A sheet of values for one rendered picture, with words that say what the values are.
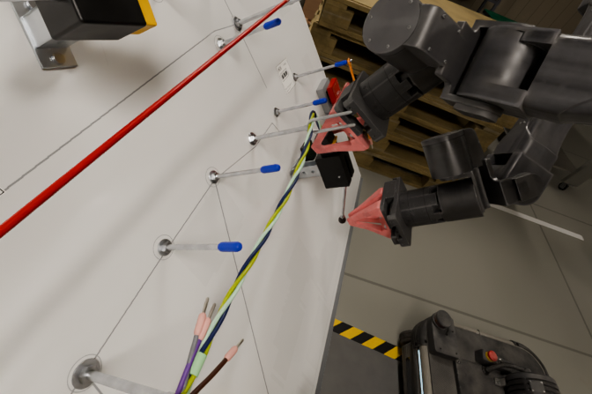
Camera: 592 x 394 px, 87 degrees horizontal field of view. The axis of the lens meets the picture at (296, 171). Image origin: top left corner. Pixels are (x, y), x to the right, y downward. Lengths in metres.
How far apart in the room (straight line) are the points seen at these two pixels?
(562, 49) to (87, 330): 0.41
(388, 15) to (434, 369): 1.38
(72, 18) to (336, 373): 1.51
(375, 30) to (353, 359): 1.46
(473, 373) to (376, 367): 0.38
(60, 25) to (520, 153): 0.51
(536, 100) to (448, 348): 1.31
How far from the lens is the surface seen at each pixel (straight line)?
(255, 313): 0.42
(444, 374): 1.56
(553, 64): 0.34
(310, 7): 3.86
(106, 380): 0.27
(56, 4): 0.23
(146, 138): 0.31
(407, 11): 0.32
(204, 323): 0.22
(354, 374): 1.62
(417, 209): 0.50
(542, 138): 0.55
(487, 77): 0.34
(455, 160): 0.48
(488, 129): 2.22
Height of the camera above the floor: 1.43
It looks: 45 degrees down
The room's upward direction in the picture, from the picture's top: 24 degrees clockwise
